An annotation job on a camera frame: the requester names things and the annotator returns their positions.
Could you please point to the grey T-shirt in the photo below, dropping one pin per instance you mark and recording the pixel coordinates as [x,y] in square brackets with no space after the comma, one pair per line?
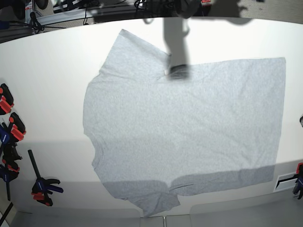
[202,128]

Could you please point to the black blue bar clamp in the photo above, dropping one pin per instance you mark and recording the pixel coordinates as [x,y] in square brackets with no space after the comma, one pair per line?
[42,187]

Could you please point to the red black clamp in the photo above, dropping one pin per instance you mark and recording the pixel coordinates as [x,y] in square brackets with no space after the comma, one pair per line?
[16,127]
[6,100]

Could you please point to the upper red black clamp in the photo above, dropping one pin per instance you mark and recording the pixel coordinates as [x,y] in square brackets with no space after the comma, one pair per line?
[6,100]

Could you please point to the blue black clamp left edge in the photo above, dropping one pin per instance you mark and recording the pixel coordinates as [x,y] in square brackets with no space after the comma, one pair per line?
[9,169]

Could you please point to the right edge blue red clamp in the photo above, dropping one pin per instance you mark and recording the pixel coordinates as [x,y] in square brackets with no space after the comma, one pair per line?
[298,189]

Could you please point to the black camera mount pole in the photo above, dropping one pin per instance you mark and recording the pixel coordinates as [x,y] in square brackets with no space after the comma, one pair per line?
[186,9]

